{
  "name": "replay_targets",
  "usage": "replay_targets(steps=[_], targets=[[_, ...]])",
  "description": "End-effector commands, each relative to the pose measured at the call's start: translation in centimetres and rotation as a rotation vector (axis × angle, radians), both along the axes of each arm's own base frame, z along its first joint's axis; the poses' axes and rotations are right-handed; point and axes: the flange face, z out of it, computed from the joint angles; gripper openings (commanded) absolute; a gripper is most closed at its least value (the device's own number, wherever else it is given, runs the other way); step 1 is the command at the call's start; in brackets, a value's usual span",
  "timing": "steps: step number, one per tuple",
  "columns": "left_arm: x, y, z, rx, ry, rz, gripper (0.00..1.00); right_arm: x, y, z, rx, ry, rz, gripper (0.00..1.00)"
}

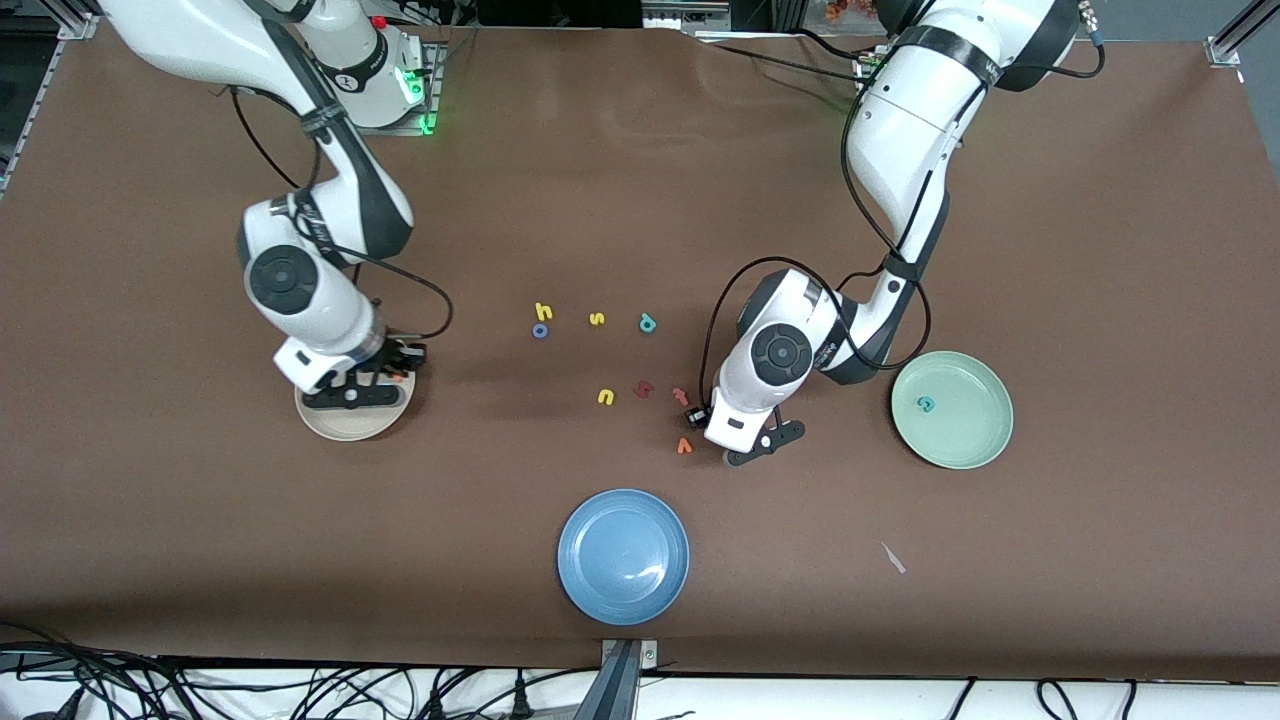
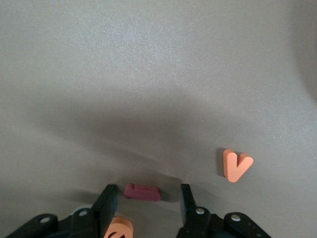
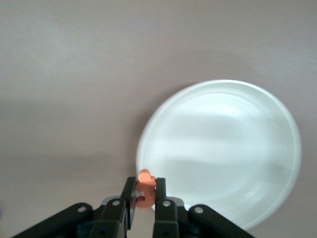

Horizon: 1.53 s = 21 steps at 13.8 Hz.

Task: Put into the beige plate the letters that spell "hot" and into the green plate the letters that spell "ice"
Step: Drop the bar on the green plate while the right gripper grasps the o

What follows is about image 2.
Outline brown table cover sheet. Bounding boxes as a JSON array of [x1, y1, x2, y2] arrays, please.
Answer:
[[0, 0, 317, 238]]

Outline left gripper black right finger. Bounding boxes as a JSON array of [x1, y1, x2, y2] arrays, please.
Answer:
[[176, 183, 272, 238]]

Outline dark red foam letter l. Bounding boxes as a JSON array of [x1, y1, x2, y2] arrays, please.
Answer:
[[124, 183, 161, 202]]

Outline orange foam letter v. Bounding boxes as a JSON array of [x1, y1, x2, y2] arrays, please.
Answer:
[[222, 148, 254, 183]]

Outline orange foam letter e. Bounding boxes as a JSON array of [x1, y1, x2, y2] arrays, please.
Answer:
[[104, 216, 134, 238]]

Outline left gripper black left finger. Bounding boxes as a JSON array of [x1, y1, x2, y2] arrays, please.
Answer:
[[4, 183, 118, 238]]

